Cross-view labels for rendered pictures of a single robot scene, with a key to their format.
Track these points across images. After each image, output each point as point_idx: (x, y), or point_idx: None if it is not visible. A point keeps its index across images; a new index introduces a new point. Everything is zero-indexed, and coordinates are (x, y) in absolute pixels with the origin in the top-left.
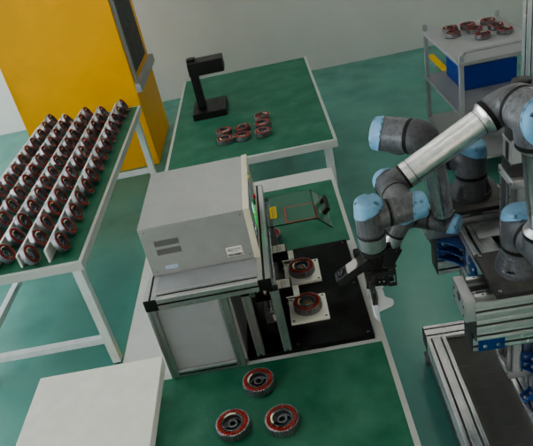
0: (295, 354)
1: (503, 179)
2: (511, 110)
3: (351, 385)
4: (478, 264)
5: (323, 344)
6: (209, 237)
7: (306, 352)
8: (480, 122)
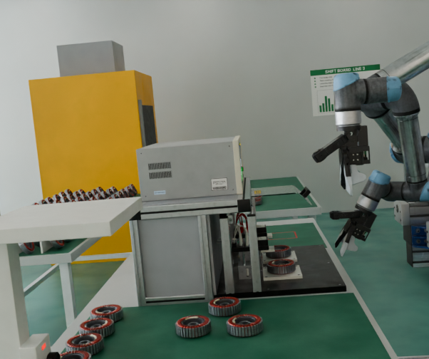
0: (264, 297)
1: None
2: None
3: (318, 313)
4: None
5: (293, 290)
6: (198, 166)
7: (276, 297)
8: None
